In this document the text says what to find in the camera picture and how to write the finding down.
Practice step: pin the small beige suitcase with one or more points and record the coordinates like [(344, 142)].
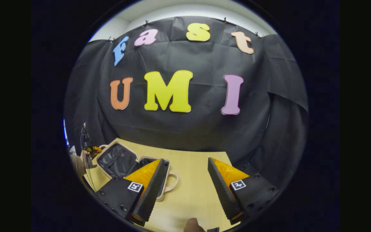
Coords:
[(116, 161)]

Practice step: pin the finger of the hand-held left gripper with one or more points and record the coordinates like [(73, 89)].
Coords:
[(93, 149)]

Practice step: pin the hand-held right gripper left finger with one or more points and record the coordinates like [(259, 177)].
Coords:
[(151, 196)]

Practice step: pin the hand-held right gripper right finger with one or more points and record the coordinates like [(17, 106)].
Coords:
[(222, 193)]

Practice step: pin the black backdrop cloth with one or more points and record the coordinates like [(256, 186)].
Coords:
[(188, 129)]

